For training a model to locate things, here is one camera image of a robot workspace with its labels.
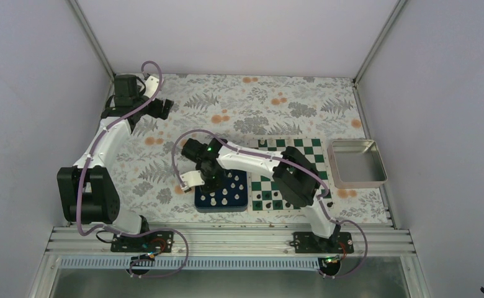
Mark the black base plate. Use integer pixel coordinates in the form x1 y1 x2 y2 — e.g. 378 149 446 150
110 231 174 254
289 232 354 254

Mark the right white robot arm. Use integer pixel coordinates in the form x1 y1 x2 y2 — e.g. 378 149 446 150
175 137 340 253

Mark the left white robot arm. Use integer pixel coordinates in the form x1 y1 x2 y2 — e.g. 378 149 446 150
56 74 174 251

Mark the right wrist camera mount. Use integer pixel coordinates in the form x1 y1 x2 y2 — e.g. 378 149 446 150
179 170 205 192

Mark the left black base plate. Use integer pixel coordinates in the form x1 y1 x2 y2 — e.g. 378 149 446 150
110 231 174 254

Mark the floral table mat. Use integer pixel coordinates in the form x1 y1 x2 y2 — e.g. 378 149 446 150
109 74 393 226

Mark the green white chess board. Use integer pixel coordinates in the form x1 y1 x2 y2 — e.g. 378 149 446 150
248 136 333 216

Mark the dark blue tray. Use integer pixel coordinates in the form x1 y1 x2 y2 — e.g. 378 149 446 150
194 169 249 213

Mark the black chess piece row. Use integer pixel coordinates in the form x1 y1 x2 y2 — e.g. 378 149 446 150
253 189 334 210

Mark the silver metal tin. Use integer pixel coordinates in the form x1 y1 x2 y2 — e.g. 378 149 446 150
328 139 388 189

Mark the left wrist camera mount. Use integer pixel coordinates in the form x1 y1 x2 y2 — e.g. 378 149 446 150
144 75 159 97

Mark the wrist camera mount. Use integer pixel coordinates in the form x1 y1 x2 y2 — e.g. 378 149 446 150
144 75 159 97
179 170 205 192

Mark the aluminium rail frame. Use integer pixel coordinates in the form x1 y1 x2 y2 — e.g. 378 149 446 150
45 224 416 256

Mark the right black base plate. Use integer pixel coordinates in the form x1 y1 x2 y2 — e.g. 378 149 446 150
289 232 354 254

